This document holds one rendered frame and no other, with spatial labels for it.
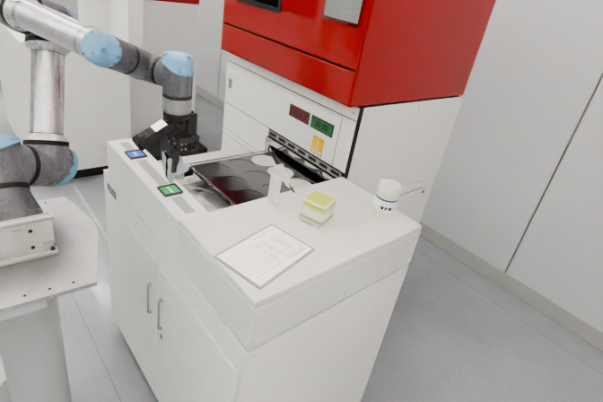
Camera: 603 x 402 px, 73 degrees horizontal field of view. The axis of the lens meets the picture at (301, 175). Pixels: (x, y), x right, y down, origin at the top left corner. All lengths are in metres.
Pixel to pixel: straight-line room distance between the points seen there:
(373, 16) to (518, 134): 1.61
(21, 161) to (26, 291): 0.34
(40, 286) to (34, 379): 0.44
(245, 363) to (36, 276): 0.56
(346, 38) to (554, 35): 1.54
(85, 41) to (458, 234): 2.55
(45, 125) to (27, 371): 0.71
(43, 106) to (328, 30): 0.88
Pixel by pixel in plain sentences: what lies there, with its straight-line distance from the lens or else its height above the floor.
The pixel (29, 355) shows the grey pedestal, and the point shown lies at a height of 0.49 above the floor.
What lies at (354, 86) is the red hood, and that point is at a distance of 1.32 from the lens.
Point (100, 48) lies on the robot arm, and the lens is 1.03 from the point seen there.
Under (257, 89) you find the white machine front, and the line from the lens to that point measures 1.79.
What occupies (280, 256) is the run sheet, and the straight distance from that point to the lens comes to 1.00.
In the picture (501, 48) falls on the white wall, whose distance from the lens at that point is 2.75.
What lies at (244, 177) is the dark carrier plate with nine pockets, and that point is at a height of 0.90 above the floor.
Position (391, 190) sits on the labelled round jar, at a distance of 1.24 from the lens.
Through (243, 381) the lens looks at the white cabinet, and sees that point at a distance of 1.07.
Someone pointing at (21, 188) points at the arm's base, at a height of 0.98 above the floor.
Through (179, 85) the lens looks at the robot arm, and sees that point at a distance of 1.09.
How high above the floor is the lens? 1.58
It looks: 26 degrees down
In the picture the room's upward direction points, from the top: 10 degrees clockwise
